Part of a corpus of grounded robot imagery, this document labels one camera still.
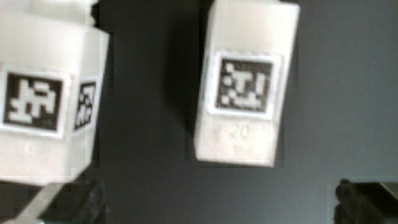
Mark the white table leg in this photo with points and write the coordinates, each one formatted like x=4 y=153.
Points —
x=52 y=68
x=246 y=68

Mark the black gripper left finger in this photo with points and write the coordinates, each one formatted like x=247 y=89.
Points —
x=59 y=204

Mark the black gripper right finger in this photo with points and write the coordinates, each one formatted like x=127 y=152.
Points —
x=366 y=203

